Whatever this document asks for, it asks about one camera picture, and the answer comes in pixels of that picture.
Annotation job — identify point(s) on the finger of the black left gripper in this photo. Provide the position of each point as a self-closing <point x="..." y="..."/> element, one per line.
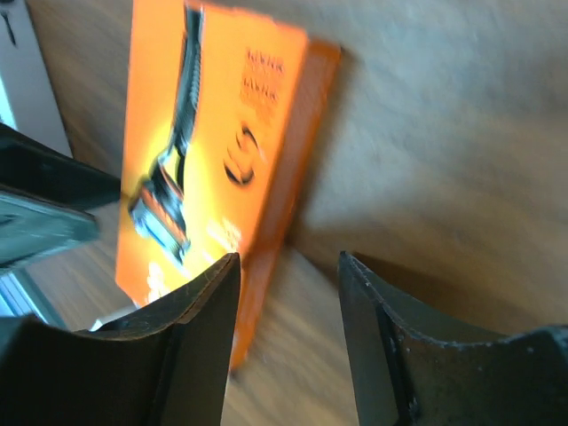
<point x="45" y="200"/>

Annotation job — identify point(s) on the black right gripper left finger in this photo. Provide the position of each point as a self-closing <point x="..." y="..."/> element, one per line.
<point x="164" y="364"/>

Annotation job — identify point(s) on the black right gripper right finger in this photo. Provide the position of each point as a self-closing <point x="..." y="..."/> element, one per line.
<point x="414" y="365"/>

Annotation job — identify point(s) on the orange Gillette razor box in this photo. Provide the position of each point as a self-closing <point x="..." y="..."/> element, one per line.
<point x="223" y="107"/>

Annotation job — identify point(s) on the grey white razor box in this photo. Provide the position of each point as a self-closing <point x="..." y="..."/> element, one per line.
<point x="28" y="104"/>

